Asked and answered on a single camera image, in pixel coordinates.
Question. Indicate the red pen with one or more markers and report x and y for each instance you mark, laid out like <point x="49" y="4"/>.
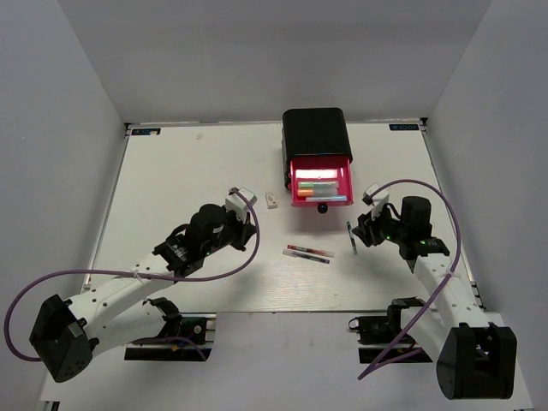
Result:
<point x="312" y="251"/>

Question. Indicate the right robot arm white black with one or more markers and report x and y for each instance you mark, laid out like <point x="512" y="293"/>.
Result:
<point x="474" y="357"/>

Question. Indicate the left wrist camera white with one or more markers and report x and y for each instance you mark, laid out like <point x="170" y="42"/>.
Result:
<point x="238" y="200"/>

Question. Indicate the pink drawer with black knob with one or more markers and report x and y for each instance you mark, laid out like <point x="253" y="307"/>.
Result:
<point x="320" y="168"/>

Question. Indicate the orange highlighter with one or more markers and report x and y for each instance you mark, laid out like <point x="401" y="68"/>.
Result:
<point x="316" y="192"/>

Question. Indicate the green highlighter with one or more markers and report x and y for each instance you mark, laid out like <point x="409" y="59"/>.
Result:
<point x="317" y="184"/>

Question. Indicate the purple pen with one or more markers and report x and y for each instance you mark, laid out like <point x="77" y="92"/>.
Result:
<point x="294" y="254"/>

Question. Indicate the corner logo sticker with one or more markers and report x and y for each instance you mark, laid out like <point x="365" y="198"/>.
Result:
<point x="145" y="131"/>
<point x="404" y="127"/>

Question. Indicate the white staples box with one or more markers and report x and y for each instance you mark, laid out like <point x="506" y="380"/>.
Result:
<point x="271" y="200"/>

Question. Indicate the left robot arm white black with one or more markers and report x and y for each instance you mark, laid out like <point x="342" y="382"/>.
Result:
<point x="69" y="333"/>

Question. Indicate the black drawer cabinet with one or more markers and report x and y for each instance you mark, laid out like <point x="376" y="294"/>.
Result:
<point x="313" y="133"/>

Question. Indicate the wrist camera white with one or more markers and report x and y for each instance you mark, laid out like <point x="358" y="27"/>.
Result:
<point x="376" y="197"/>
<point x="238" y="200"/>

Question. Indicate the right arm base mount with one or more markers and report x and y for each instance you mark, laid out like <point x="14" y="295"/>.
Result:
<point x="374" y="334"/>

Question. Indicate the blue highlighter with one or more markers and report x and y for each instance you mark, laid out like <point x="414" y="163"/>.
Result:
<point x="333" y="198"/>

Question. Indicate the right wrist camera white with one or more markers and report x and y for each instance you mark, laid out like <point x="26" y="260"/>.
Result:
<point x="376" y="197"/>

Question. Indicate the green pen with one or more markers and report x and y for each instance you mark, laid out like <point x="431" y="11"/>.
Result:
<point x="351" y="237"/>

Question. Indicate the right corner logo sticker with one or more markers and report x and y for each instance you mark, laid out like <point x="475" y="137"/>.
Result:
<point x="404" y="127"/>

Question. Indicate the left corner logo sticker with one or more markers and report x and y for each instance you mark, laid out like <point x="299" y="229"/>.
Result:
<point x="145" y="131"/>

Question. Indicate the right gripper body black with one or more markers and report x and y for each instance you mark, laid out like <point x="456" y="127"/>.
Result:
<point x="385" y="227"/>

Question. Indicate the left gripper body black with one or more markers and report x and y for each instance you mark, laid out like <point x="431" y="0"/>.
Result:
<point x="234" y="232"/>

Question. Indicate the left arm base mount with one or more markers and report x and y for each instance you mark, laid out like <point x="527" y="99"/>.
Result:
<point x="186" y="338"/>

